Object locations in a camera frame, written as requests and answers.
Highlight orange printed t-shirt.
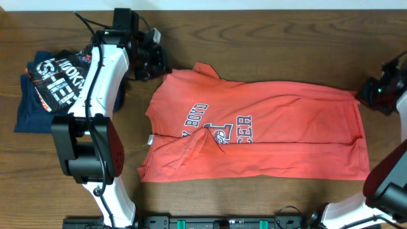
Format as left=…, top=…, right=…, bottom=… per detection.
left=138, top=63, right=370, bottom=183

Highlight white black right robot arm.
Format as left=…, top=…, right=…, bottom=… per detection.
left=303, top=52, right=406, bottom=229

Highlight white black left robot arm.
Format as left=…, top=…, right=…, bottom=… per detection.
left=51, top=8, right=172, bottom=228

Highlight black graphic folded t-shirt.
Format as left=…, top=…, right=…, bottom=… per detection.
left=26, top=50, right=92, bottom=113

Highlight navy blue folded garment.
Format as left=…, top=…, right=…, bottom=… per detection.
left=14, top=50, right=126, bottom=134

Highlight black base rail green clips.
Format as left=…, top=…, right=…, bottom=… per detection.
left=62, top=205, right=319, bottom=229

